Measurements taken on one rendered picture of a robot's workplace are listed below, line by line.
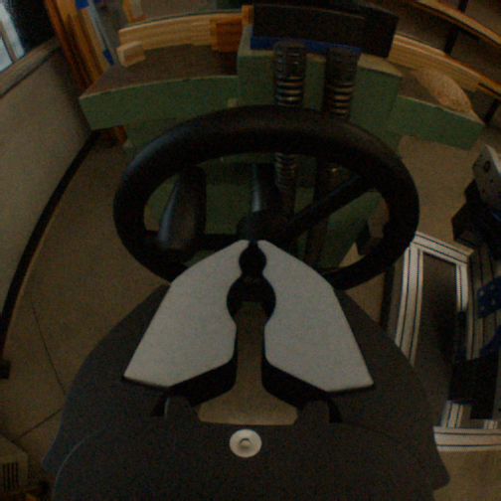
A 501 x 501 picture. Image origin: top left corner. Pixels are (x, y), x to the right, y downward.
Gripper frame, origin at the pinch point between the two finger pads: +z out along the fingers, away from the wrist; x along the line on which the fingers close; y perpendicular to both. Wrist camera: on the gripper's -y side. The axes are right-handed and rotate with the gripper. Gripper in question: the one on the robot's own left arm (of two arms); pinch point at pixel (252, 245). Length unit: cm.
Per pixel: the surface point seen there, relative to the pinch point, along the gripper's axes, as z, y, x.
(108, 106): 23.1, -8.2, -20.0
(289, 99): 10.8, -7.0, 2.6
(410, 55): 33.9, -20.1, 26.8
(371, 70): 10.7, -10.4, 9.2
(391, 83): 11.1, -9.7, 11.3
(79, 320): 56, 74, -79
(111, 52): 91, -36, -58
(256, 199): 14.3, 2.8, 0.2
